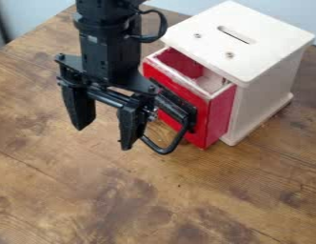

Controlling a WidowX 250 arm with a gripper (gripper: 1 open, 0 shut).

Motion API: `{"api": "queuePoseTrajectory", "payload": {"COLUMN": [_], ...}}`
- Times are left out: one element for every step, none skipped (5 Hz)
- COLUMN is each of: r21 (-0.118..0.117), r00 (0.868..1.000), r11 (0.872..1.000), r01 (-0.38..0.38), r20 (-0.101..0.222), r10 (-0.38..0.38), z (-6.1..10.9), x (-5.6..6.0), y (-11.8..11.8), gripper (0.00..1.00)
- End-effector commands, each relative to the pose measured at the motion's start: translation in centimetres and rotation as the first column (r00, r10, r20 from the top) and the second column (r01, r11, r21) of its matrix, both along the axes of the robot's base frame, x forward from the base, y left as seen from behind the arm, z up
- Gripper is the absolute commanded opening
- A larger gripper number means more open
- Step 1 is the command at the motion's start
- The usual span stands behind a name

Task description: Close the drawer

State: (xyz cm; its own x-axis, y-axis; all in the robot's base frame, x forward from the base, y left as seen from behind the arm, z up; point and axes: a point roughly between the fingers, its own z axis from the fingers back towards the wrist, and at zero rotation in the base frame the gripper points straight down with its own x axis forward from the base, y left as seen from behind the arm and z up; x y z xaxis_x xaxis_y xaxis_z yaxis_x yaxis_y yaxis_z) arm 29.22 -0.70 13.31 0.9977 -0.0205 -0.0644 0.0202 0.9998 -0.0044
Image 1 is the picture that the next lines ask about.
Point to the white wooden box cabinet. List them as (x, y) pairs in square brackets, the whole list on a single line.
[(268, 48)]

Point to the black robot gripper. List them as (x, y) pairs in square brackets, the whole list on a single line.
[(104, 73)]

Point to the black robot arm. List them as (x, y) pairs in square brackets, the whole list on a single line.
[(109, 11)]

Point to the red drawer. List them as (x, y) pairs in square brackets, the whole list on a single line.
[(207, 90)]

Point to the metal screw near slot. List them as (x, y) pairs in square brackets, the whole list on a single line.
[(197, 35)]

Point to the metal screw front top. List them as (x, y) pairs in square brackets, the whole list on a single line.
[(229, 54)]

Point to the black metal drawer handle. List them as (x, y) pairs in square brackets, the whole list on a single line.
[(181, 111)]

